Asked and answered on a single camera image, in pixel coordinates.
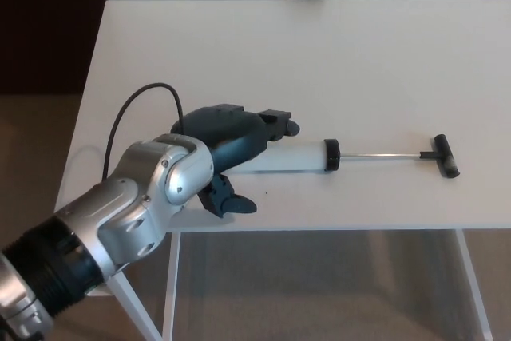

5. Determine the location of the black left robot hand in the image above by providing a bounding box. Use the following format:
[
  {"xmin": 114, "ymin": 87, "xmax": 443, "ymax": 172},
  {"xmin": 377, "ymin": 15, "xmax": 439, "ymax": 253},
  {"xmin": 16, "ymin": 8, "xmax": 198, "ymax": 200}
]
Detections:
[{"xmin": 170, "ymin": 103, "xmax": 301, "ymax": 219}]

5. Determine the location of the white air pump black handle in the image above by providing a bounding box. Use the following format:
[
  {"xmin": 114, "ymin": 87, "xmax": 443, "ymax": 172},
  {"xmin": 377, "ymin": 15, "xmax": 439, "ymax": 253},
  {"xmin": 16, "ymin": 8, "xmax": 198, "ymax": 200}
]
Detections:
[{"xmin": 229, "ymin": 133, "xmax": 460, "ymax": 179}]

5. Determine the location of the dark brown panel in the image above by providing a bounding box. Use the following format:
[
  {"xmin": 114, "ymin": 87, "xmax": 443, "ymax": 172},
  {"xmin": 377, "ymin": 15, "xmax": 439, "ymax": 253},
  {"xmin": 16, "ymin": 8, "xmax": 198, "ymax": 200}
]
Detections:
[{"xmin": 0, "ymin": 0, "xmax": 109, "ymax": 94}]

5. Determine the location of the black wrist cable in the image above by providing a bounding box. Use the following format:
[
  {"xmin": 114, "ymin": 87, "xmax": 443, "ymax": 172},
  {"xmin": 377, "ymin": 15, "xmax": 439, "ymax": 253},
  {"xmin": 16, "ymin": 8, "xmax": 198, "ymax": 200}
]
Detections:
[{"xmin": 102, "ymin": 83, "xmax": 185, "ymax": 180}]

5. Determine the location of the white desk leg frame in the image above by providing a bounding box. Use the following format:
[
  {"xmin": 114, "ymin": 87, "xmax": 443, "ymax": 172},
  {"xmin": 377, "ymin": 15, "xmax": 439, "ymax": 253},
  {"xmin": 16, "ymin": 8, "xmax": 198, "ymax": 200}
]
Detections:
[
  {"xmin": 454, "ymin": 229, "xmax": 494, "ymax": 341},
  {"xmin": 85, "ymin": 231, "xmax": 181, "ymax": 341}
]

